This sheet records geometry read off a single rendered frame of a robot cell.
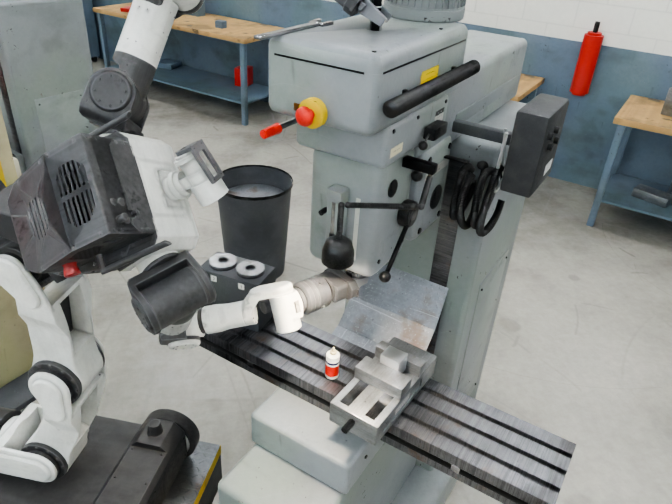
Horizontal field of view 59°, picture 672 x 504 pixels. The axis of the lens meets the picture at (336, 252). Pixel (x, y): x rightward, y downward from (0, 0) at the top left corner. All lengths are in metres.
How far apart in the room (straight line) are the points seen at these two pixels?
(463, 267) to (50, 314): 1.17
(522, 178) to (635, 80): 4.03
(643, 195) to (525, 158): 3.69
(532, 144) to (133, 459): 1.49
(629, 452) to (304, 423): 1.83
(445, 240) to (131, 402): 1.81
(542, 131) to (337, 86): 0.54
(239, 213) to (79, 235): 2.36
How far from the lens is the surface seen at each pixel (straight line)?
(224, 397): 3.02
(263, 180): 3.85
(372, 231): 1.41
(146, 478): 2.00
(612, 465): 3.10
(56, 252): 1.25
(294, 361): 1.86
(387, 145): 1.27
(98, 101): 1.31
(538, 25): 5.61
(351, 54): 1.16
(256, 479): 1.81
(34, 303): 1.53
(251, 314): 1.49
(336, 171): 1.40
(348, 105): 1.17
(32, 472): 2.00
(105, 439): 2.16
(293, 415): 1.80
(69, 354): 1.64
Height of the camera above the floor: 2.14
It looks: 31 degrees down
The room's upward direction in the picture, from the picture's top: 4 degrees clockwise
